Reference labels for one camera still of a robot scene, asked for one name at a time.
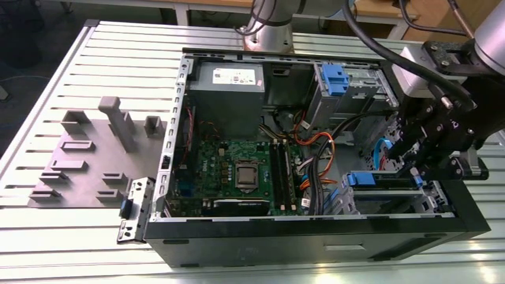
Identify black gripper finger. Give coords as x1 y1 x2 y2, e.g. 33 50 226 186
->
397 141 454 181
387 102 434 160

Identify blue disk data wire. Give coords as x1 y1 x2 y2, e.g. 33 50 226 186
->
370 137 391 172

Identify hard disk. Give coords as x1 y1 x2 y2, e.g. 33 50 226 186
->
342 168 426 192

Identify metal disk bay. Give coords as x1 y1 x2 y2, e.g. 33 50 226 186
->
341 170 454 215

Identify metal optical drive cage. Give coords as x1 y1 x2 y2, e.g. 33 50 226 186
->
306 62 397 131

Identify blue drive bay latch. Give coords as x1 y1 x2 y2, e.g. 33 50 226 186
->
321 63 350 97

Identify black RAM stick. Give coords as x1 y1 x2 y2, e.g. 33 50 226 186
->
281 138 297 208

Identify brown wooden cabinet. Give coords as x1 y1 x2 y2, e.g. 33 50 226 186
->
405 0 474 45

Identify metal CPU socket cover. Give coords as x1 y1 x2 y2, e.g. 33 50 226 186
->
233 159 261 193

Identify silver CPU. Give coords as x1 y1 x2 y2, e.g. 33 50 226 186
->
237 167 257 184

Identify grey power supply unit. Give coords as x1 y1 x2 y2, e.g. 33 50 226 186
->
187 62 266 140

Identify black open PC case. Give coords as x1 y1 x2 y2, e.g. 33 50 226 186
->
143 47 492 269

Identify green motherboard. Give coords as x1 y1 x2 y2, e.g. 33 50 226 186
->
173 138 305 217

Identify black graphics card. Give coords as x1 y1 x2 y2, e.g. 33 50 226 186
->
199 198 271 217

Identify grey parts rack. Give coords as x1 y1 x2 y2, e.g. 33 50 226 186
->
27 96 169 211

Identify small wrist camera mount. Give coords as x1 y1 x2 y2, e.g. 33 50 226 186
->
451 149 490 181

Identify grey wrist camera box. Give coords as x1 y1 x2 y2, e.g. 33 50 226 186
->
390 47 466 97

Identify orange wire bundle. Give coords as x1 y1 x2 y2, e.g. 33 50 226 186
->
293 131 339 193

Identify black cable bundle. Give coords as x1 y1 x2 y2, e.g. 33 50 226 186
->
306 109 399 215

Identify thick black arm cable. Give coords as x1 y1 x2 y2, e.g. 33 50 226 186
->
341 0 478 113

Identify braided arm cable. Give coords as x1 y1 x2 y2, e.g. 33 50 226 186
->
447 0 474 39

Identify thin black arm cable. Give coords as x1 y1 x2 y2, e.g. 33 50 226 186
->
397 0 474 37

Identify wooden desk white frame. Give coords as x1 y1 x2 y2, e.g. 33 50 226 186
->
157 0 418 41

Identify thin red wire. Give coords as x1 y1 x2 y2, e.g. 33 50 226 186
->
185 105 197 166

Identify metal expansion slot bracket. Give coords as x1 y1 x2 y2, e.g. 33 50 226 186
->
115 176 157 245

